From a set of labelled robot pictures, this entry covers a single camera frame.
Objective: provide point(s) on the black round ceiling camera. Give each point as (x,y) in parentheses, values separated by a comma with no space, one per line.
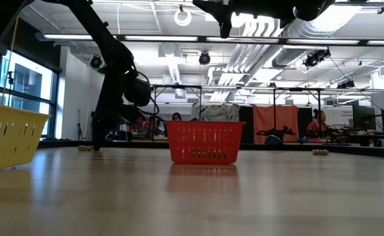
(96,62)
(204,59)

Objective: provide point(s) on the black ceiling camera rig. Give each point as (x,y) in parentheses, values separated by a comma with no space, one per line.
(314,59)
(346,84)

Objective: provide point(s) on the person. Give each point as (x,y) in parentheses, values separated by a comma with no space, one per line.
(177,116)
(314,126)

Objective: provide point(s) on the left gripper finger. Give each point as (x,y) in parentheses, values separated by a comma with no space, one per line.
(98,139)

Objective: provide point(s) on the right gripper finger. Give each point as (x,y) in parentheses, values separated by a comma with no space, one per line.
(218,6)

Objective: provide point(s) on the black aluminium table frame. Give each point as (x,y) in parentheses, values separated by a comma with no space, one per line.
(277,146)

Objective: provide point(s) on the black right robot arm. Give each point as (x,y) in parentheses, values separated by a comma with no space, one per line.
(313,11)

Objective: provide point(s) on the black distant robot arm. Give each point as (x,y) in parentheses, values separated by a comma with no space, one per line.
(277,131)

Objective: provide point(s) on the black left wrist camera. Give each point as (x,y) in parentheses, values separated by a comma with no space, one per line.
(138,93)

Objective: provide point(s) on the white ceiling pipes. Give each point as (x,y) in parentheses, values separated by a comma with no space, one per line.
(244,55)

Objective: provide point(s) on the patterned cloth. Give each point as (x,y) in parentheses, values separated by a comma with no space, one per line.
(215,113)

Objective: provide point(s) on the orange curtain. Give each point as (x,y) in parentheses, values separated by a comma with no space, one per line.
(270,116)

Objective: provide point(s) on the black framed window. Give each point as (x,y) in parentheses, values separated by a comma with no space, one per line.
(28,82)

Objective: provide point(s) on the yellow plastic basket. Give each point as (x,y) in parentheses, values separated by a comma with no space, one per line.
(15,114)

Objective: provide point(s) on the red plastic basket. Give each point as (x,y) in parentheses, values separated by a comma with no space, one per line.
(205,137)

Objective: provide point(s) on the black metal stand frame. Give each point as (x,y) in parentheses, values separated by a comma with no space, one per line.
(319,101)
(155,98)

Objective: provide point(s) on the silver ventilation duct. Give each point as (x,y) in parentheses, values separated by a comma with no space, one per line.
(297,52)

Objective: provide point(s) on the black overhead light bar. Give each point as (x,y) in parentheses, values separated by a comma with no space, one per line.
(202,38)

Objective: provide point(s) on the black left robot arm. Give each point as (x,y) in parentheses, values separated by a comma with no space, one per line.
(110,49)

